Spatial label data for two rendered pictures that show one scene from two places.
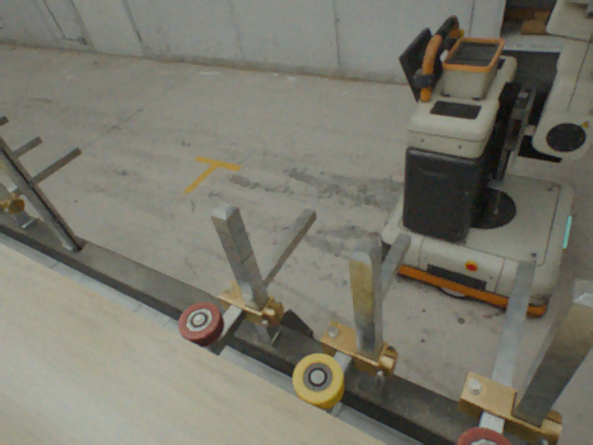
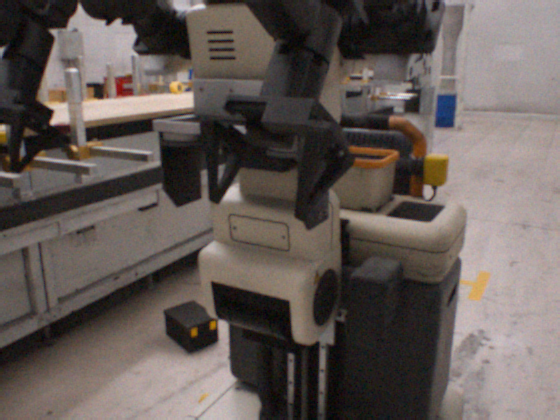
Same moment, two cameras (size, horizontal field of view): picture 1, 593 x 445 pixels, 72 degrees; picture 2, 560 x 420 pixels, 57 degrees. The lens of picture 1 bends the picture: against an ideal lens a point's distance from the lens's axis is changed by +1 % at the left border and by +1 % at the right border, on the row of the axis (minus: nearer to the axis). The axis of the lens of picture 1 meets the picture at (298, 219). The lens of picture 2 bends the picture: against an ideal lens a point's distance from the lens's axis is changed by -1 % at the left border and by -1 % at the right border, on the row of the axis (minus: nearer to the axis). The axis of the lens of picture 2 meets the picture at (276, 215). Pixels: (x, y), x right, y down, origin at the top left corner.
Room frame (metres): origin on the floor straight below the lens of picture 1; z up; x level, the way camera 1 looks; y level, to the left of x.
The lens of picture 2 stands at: (0.94, -1.82, 1.13)
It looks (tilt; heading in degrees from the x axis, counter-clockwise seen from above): 17 degrees down; 81
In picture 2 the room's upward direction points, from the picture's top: straight up
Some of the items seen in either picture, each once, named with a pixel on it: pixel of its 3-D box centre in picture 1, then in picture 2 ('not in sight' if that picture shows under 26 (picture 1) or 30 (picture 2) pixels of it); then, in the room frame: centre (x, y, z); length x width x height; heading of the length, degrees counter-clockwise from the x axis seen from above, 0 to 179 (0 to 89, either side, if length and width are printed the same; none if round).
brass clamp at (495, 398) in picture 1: (507, 409); not in sight; (0.22, -0.26, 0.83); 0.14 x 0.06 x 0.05; 52
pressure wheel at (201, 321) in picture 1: (207, 334); (66, 137); (0.45, 0.22, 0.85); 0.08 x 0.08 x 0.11
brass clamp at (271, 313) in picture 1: (251, 305); (84, 151); (0.53, 0.14, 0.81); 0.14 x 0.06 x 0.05; 52
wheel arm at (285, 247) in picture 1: (266, 273); (105, 152); (0.61, 0.10, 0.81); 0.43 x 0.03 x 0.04; 142
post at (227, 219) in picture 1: (255, 294); (78, 137); (0.51, 0.12, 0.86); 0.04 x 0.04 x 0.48; 52
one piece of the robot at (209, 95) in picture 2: not in sight; (245, 149); (1.02, -0.99, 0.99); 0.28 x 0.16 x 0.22; 142
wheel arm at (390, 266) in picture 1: (368, 311); (46, 164); (0.45, -0.10, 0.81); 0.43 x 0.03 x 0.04; 142
